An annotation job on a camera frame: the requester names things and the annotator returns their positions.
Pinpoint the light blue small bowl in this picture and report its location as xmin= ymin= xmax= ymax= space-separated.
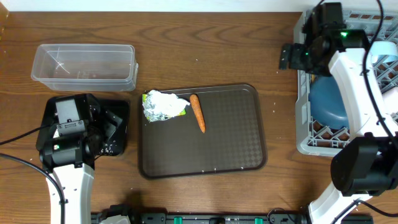
xmin=370 ymin=41 xmax=397 ymax=64

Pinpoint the dark blue plate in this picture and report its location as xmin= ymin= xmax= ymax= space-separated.
xmin=308 ymin=76 xmax=349 ymax=129

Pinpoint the white pink cup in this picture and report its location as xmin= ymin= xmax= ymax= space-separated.
xmin=382 ymin=86 xmax=398 ymax=115

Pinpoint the orange carrot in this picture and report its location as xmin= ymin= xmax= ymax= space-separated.
xmin=190 ymin=95 xmax=206 ymax=133

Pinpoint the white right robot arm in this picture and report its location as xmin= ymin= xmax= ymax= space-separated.
xmin=280 ymin=28 xmax=397 ymax=223

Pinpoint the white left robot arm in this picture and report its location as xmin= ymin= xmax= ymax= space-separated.
xmin=36 ymin=94 xmax=130 ymax=223

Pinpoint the black waste tray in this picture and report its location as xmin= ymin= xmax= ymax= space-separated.
xmin=35 ymin=96 xmax=131 ymax=157

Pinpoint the grey dishwasher rack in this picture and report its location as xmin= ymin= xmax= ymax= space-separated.
xmin=295 ymin=9 xmax=397 ymax=157

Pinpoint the clear plastic bin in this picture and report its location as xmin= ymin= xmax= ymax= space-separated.
xmin=30 ymin=44 xmax=139 ymax=91

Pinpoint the crumpled foil wrapper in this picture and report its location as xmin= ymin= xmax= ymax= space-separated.
xmin=142 ymin=90 xmax=190 ymax=123

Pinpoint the dark brown serving tray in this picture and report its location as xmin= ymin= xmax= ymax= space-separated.
xmin=138 ymin=83 xmax=267 ymax=179

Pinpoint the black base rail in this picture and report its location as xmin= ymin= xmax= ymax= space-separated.
xmin=90 ymin=204 xmax=374 ymax=224

